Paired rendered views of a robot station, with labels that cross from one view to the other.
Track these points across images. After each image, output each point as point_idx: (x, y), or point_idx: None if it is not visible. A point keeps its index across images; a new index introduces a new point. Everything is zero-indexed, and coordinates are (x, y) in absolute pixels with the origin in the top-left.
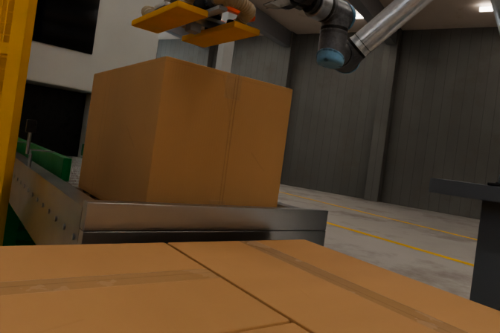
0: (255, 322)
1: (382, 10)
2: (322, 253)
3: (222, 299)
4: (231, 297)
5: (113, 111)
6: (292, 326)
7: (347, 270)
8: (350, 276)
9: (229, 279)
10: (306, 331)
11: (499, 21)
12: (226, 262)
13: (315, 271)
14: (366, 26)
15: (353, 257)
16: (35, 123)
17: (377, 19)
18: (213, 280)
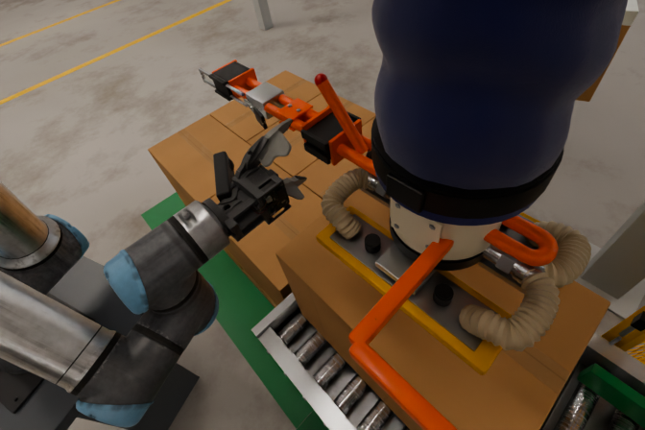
0: (303, 171)
1: (9, 297)
2: (272, 258)
3: (314, 179)
4: (312, 181)
5: None
6: (294, 173)
7: (264, 233)
8: (265, 226)
9: (315, 194)
10: (290, 173)
11: (8, 204)
12: (320, 210)
13: (280, 222)
14: (70, 316)
15: (253, 261)
16: (637, 319)
17: (47, 298)
18: (321, 190)
